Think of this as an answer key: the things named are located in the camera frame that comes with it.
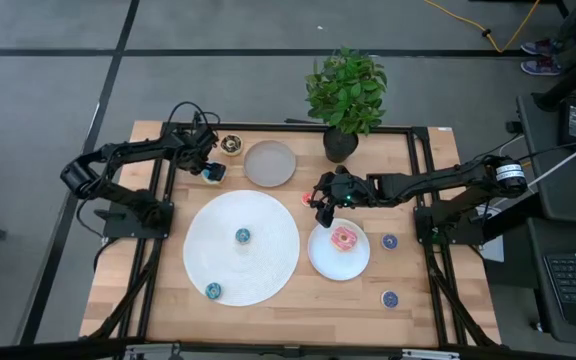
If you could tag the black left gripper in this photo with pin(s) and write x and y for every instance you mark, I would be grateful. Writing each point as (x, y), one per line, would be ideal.
(195, 145)

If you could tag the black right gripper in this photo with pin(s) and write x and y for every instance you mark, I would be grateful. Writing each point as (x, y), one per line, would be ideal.
(345, 190)

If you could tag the large light blue iced donut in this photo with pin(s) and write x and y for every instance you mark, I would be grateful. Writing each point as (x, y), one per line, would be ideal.
(208, 179)

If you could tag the small red iced donut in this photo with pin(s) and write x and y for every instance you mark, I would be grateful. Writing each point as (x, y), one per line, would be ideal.
(306, 199)

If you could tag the small dark blue sprinkled donut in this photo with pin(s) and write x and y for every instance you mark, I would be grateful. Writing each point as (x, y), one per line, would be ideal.
(386, 300)
(386, 242)

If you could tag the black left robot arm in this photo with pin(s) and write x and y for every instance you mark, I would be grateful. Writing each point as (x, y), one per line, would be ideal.
(138, 149)

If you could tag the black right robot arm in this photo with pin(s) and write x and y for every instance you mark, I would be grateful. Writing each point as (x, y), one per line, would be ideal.
(418, 182)

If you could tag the large pink iced donut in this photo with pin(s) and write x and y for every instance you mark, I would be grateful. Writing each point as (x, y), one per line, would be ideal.
(350, 242)

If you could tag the black plant pot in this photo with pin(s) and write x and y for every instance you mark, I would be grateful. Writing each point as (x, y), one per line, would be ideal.
(340, 147)

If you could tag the grey plate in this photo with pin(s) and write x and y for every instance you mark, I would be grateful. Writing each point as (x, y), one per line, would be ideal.
(269, 164)

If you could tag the white plate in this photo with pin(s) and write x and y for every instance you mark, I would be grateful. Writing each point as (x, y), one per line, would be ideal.
(335, 262)

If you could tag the white round woven placemat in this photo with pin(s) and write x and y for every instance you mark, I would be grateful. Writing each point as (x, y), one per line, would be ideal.
(263, 265)

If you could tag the green leafy plant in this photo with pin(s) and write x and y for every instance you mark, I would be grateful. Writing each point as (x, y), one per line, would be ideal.
(348, 90)

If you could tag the black side desk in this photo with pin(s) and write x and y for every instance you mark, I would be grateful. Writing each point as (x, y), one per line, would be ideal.
(558, 192)

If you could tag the person's shoe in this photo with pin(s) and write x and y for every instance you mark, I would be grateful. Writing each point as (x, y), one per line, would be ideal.
(540, 66)
(538, 48)

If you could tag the black aluminium table frame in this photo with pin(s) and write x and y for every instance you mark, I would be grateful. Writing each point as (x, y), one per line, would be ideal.
(248, 127)

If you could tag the black horizontal rail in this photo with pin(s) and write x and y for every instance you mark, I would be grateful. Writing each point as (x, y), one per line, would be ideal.
(43, 350)

